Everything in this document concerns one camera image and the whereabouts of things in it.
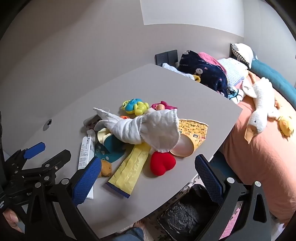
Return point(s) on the light blue cloth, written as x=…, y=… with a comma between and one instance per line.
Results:
x=173, y=68

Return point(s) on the pink cloth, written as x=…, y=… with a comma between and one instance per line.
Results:
x=209, y=58

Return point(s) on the white quilted blanket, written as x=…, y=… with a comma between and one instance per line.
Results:
x=233, y=69

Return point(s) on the white cloth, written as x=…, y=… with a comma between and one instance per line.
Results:
x=148, y=129

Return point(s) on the red plush heart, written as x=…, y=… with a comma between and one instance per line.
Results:
x=161, y=163

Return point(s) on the cartoon printed cloth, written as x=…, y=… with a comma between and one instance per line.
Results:
x=235, y=97

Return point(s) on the grey box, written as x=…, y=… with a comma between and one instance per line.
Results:
x=91, y=120

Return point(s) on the person's left hand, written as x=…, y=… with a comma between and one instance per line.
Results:
x=9, y=219

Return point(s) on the white tube box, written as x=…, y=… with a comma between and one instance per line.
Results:
x=85, y=150

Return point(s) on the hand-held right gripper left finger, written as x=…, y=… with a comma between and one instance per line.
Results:
x=86, y=180

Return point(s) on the yellow duck plush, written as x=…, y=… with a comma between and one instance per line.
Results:
x=286, y=125

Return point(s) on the navy printed blanket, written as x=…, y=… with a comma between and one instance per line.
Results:
x=203, y=69

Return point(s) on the orange bedsheet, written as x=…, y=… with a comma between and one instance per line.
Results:
x=259, y=166

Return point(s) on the green and blue plastic toy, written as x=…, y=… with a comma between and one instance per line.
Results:
x=136, y=106

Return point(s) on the white goose plush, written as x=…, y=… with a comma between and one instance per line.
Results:
x=261, y=104

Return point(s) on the small brown plush toy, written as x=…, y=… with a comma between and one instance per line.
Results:
x=106, y=168

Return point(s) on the checked pillow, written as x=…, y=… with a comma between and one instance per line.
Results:
x=242, y=51

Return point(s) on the yellow packet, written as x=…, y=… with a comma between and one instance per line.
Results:
x=129, y=169

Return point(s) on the orange plastic toy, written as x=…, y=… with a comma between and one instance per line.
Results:
x=124, y=117

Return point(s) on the dark wall socket panel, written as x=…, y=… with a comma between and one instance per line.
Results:
x=166, y=57

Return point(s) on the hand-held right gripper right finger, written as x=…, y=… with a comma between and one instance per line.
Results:
x=209, y=178

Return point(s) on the pink doll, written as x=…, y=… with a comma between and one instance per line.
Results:
x=166, y=106

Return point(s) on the person's jeans leg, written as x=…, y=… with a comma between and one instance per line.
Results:
x=131, y=234

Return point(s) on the teal bolster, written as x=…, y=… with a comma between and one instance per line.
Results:
x=272, y=74

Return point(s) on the person's bare foot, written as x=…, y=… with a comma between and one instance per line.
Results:
x=139, y=224

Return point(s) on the yellow paper noodle cup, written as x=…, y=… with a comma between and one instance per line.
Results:
x=196, y=132

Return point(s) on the grey table grommet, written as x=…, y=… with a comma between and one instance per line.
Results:
x=47, y=125

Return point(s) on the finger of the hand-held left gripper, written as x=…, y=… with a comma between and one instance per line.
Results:
x=34, y=149
x=57, y=160

